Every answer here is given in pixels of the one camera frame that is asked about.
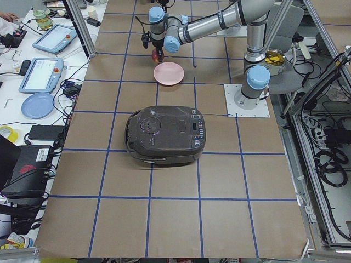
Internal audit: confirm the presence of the red apple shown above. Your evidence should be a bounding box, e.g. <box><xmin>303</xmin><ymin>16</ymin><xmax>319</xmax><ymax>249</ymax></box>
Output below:
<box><xmin>151</xmin><ymin>48</ymin><xmax>164</xmax><ymax>63</ymax></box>

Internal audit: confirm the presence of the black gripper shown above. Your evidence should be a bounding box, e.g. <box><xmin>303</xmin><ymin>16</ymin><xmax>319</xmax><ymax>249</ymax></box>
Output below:
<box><xmin>141</xmin><ymin>31</ymin><xmax>163</xmax><ymax>50</ymax></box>

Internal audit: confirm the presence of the blue teach pendant near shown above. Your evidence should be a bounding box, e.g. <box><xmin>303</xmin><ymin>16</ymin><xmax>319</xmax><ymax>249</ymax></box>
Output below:
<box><xmin>19</xmin><ymin>58</ymin><xmax>64</xmax><ymax>94</ymax></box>

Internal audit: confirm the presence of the glass jar green lid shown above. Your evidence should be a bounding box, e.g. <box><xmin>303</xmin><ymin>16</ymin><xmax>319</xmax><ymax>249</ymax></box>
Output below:
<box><xmin>33</xmin><ymin>9</ymin><xmax>53</xmax><ymax>31</ymax></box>

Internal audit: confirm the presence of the light blue plate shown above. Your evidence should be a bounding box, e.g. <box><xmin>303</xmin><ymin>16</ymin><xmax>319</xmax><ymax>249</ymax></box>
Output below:
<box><xmin>21</xmin><ymin>92</ymin><xmax>54</xmax><ymax>119</ymax></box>

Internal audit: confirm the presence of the blue teach pendant far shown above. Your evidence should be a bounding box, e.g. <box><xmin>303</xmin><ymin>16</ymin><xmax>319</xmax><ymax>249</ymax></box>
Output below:
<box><xmin>32</xmin><ymin>25</ymin><xmax>77</xmax><ymax>54</ymax></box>

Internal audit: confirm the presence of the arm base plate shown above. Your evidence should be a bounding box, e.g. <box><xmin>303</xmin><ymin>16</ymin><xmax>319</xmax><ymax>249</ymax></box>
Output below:
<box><xmin>224</xmin><ymin>84</ymin><xmax>270</xmax><ymax>118</ymax></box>
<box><xmin>217</xmin><ymin>26</ymin><xmax>247</xmax><ymax>38</ymax></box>

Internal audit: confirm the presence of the pink plate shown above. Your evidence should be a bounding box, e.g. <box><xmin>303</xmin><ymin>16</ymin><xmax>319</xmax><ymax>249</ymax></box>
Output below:
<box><xmin>153</xmin><ymin>62</ymin><xmax>184</xmax><ymax>85</ymax></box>

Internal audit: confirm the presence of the aluminium frame post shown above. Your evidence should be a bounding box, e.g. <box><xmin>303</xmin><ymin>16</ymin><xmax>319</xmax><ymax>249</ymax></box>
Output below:
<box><xmin>63</xmin><ymin>0</ymin><xmax>96</xmax><ymax>58</ymax></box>

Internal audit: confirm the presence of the black laptop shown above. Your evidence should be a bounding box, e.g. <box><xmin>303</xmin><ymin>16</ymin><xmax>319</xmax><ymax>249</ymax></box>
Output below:
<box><xmin>1</xmin><ymin>136</ymin><xmax>53</xmax><ymax>199</ymax></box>

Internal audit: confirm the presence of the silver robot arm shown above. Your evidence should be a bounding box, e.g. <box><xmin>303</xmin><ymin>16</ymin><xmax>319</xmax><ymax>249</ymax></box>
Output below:
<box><xmin>141</xmin><ymin>1</ymin><xmax>273</xmax><ymax>102</ymax></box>

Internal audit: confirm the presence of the steel mixing bowl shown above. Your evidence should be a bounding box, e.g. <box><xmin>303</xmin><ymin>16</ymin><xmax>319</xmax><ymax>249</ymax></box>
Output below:
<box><xmin>265</xmin><ymin>49</ymin><xmax>286</xmax><ymax>76</ymax></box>

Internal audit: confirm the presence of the dark rice cooker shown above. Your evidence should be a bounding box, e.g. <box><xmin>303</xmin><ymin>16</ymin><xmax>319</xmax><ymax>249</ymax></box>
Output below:
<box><xmin>124</xmin><ymin>105</ymin><xmax>206</xmax><ymax>165</ymax></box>

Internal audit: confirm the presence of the blue teach pendant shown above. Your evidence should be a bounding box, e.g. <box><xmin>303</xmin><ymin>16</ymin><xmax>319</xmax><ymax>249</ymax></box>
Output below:
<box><xmin>32</xmin><ymin>25</ymin><xmax>77</xmax><ymax>54</ymax></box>
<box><xmin>19</xmin><ymin>58</ymin><xmax>64</xmax><ymax>94</ymax></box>

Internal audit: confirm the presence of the yellow tape roll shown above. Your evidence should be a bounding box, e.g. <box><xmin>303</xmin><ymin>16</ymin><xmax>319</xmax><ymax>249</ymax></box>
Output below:
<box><xmin>0</xmin><ymin>125</ymin><xmax>19</xmax><ymax>143</ymax></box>

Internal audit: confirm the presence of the black power adapter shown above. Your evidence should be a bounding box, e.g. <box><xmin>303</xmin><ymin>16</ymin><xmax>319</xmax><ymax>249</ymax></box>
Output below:
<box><xmin>28</xmin><ymin>125</ymin><xmax>64</xmax><ymax>141</ymax></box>

